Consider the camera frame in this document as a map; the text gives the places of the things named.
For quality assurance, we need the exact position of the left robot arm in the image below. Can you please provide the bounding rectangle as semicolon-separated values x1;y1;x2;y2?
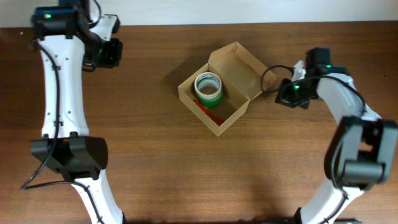
30;0;126;223

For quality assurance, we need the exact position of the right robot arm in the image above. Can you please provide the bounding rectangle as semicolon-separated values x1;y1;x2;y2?
275;47;397;223

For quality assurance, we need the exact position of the white masking tape roll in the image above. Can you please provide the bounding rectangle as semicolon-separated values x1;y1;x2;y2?
194;72;223;100

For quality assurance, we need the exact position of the orange utility knife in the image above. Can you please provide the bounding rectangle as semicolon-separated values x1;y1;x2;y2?
193;100;224;126

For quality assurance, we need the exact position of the brown cardboard box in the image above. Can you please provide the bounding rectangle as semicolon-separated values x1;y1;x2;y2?
178;42;277;136

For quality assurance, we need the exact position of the green tape roll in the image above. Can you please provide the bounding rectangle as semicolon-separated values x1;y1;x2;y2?
195;78;223;108

